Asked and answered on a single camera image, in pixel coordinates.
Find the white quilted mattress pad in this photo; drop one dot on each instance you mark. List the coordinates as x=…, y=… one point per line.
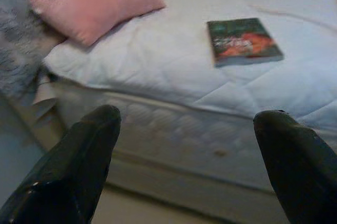
x=158, y=63

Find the dark green paperback book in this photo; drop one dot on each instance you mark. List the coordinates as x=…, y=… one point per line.
x=242, y=42

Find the dark grey bed base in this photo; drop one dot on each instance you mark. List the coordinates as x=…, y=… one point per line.
x=184, y=181

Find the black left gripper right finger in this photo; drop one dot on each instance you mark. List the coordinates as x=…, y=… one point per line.
x=302, y=171

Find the grey quilted bed mattress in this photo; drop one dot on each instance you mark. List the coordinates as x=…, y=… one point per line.
x=184, y=134

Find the pink pillow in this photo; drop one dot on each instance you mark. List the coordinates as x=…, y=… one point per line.
x=92, y=8

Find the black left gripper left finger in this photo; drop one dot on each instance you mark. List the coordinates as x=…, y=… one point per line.
x=68, y=171

